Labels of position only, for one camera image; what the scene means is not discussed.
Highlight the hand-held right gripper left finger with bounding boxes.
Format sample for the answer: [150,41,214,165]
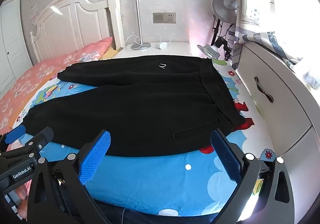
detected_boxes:
[27,129,112,224]

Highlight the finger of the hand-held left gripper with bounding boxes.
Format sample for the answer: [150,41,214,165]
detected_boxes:
[0,126,54,165]
[0,125,27,151]

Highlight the black pants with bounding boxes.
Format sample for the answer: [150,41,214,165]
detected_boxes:
[21,55,247,157]

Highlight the white bed headboard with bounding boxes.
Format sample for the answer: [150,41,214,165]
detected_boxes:
[30,0,125,63]

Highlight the blue cartoon printed blanket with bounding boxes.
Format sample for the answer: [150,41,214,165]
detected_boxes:
[10,59,275,217]

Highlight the grey wall socket panel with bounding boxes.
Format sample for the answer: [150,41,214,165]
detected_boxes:
[153,12,176,24]

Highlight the small white charger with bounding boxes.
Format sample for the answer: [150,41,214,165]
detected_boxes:
[156,37,172,49]

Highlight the silver desk fan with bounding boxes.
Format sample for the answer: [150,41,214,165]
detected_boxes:
[212,0,239,24]

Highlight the patterned curtain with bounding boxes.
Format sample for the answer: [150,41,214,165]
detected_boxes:
[229,0,320,89]

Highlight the white wardrobe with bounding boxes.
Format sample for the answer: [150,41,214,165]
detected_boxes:
[0,0,33,94]

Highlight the white cable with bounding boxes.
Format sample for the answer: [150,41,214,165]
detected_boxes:
[124,34,140,48]

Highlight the silver pole desk lamp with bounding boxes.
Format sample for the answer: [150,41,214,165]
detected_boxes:
[125,0,152,50]

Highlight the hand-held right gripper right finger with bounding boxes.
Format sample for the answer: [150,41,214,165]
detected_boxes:
[210,129,293,224]

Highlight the silver round lamp head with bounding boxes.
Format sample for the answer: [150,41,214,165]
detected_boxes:
[197,44,220,59]

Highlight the yellow cloth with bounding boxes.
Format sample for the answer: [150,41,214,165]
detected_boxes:
[100,47,123,60]

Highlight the white drawer cabinet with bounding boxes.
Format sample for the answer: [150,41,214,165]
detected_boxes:
[236,40,320,222]

